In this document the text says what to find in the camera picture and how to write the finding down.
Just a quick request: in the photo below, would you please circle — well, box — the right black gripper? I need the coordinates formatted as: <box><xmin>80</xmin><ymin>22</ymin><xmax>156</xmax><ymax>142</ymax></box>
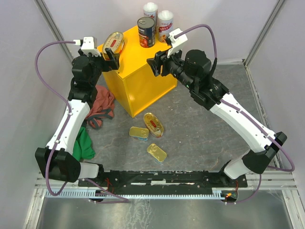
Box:
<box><xmin>146</xmin><ymin>44</ymin><xmax>196</xmax><ymax>91</ymax></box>

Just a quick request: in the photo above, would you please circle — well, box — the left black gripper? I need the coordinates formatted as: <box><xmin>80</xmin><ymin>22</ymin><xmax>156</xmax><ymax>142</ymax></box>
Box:
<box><xmin>79</xmin><ymin>48</ymin><xmax>120</xmax><ymax>86</ymax></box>

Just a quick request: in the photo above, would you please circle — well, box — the oval gold fish tin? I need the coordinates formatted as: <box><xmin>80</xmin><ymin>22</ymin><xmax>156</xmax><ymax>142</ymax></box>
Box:
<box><xmin>102</xmin><ymin>31</ymin><xmax>125</xmax><ymax>58</ymax></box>

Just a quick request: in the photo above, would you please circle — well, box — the round dark can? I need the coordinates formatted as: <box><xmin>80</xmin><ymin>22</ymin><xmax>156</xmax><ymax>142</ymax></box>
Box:
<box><xmin>137</xmin><ymin>17</ymin><xmax>155</xmax><ymax>48</ymax></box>

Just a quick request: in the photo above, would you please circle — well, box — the white porridge can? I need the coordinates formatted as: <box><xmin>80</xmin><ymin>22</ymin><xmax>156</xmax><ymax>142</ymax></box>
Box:
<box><xmin>143</xmin><ymin>2</ymin><xmax>158</xmax><ymax>25</ymax></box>
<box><xmin>158</xmin><ymin>10</ymin><xmax>173</xmax><ymax>43</ymax></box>

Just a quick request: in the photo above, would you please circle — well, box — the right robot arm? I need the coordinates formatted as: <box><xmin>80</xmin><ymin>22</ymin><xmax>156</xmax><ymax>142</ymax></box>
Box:
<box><xmin>147</xmin><ymin>50</ymin><xmax>287</xmax><ymax>187</ymax></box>

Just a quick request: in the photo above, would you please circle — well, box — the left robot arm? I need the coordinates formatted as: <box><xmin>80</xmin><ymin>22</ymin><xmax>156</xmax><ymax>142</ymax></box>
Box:
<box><xmin>35</xmin><ymin>48</ymin><xmax>119</xmax><ymax>186</ymax></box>

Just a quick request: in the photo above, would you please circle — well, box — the yellow wooden cabinet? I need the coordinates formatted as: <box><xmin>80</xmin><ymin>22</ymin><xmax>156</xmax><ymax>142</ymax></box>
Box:
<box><xmin>102</xmin><ymin>26</ymin><xmax>177</xmax><ymax>117</ymax></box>

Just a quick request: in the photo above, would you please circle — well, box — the red cloth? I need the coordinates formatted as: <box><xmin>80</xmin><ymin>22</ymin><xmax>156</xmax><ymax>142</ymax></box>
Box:
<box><xmin>85</xmin><ymin>85</ymin><xmax>115</xmax><ymax>129</ymax></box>

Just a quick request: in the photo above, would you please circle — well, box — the rectangular gold tin middle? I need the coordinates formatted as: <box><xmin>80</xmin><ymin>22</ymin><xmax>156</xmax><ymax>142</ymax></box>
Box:
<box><xmin>129</xmin><ymin>126</ymin><xmax>149</xmax><ymax>141</ymax></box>

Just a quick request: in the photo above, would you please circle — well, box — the rectangular gold tin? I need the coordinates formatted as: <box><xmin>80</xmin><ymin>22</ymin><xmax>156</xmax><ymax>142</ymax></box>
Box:
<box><xmin>129</xmin><ymin>126</ymin><xmax>149</xmax><ymax>141</ymax></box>
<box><xmin>147</xmin><ymin>144</ymin><xmax>167</xmax><ymax>164</ymax></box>

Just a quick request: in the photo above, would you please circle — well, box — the rectangular gold tin front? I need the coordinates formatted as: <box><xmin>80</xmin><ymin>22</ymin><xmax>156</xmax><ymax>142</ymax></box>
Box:
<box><xmin>147</xmin><ymin>144</ymin><xmax>167</xmax><ymax>164</ymax></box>

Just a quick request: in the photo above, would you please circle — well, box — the green cloth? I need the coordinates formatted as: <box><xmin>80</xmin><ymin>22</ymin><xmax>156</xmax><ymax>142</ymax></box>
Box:
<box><xmin>72</xmin><ymin>126</ymin><xmax>95</xmax><ymax>161</ymax></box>

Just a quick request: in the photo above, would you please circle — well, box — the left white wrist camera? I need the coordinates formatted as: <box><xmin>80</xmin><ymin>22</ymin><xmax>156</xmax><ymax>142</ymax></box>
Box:
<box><xmin>73</xmin><ymin>37</ymin><xmax>101</xmax><ymax>57</ymax></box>

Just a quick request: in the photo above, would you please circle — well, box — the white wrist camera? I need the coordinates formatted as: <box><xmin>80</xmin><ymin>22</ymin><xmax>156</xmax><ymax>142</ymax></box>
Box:
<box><xmin>73</xmin><ymin>37</ymin><xmax>101</xmax><ymax>57</ymax></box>
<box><xmin>167</xmin><ymin>28</ymin><xmax>188</xmax><ymax>58</ymax></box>

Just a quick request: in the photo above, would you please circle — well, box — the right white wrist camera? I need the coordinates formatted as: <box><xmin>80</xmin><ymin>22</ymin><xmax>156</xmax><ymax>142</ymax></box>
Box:
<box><xmin>167</xmin><ymin>28</ymin><xmax>188</xmax><ymax>58</ymax></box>

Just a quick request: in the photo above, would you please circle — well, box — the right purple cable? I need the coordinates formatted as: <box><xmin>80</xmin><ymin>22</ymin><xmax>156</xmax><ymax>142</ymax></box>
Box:
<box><xmin>173</xmin><ymin>23</ymin><xmax>218</xmax><ymax>60</ymax></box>

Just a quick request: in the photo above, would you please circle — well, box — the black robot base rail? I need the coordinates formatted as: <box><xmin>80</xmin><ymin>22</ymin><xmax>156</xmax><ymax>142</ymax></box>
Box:
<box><xmin>92</xmin><ymin>170</ymin><xmax>248</xmax><ymax>193</ymax></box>

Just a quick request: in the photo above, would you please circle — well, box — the slotted cable duct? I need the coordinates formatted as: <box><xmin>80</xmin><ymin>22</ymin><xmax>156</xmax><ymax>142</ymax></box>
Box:
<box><xmin>57</xmin><ymin>186</ymin><xmax>224</xmax><ymax>200</ymax></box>

